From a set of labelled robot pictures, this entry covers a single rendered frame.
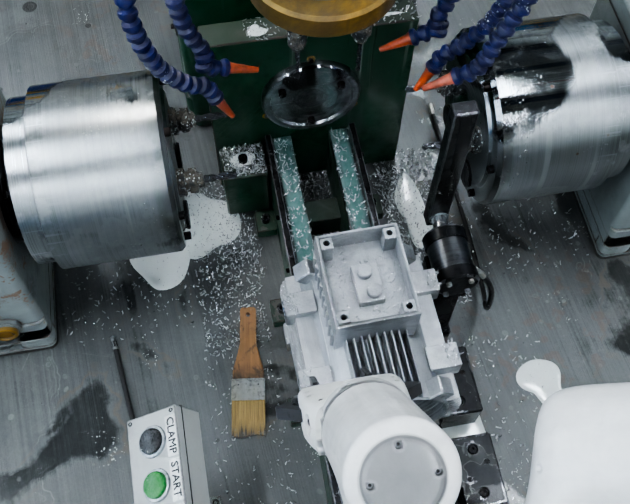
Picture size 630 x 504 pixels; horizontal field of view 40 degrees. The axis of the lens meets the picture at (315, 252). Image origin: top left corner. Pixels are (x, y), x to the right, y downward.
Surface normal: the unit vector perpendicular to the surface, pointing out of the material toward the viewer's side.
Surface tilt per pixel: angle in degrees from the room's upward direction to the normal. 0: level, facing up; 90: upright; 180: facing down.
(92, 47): 0
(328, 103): 90
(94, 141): 17
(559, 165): 73
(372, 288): 0
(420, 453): 26
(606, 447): 36
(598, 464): 43
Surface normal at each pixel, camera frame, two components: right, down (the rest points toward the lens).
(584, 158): 0.18, 0.66
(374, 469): 0.01, 0.00
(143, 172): 0.13, 0.20
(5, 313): 0.18, 0.87
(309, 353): 0.02, -0.46
